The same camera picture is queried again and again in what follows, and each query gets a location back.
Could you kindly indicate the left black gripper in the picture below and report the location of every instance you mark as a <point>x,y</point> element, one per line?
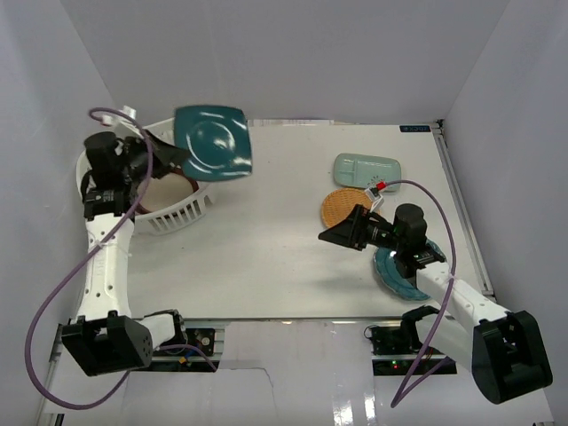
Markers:
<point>148,153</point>

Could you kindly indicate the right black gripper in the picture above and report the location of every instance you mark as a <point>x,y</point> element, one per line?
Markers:
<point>352,231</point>

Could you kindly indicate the orange woven round plate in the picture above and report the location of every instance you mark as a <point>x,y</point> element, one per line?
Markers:
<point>339,204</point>

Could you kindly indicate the dark red rimmed round plate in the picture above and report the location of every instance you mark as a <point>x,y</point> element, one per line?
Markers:
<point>166,191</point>

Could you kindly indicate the teal scalloped round plate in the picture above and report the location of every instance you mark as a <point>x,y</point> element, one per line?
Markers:
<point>390,275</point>

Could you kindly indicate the dark teal square plate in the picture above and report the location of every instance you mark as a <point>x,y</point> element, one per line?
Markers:
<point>217,140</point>

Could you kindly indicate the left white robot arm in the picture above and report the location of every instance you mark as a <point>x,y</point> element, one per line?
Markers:
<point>104,338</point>

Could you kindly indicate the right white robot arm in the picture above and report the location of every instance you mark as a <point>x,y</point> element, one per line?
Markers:
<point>502,349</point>

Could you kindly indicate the white plastic dish bin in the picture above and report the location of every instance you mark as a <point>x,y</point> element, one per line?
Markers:
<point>175,217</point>

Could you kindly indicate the light green rectangular plate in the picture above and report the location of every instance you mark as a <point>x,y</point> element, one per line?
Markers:
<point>362,171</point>

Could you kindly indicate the blue label sticker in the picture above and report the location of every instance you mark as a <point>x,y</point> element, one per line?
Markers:
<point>415,128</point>

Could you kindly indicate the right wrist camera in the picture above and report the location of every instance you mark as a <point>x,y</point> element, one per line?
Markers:
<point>374,194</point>

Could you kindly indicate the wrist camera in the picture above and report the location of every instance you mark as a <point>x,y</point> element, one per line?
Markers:
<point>122,127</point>
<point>374,194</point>

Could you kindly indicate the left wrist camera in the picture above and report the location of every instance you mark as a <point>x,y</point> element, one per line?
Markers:
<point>122,127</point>

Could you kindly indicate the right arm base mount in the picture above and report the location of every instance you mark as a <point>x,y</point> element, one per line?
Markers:
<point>394,347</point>

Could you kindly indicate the aluminium frame rail right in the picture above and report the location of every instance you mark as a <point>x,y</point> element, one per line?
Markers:
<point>476,258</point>

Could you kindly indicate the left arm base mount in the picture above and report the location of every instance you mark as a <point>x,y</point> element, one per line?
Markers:
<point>195,352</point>

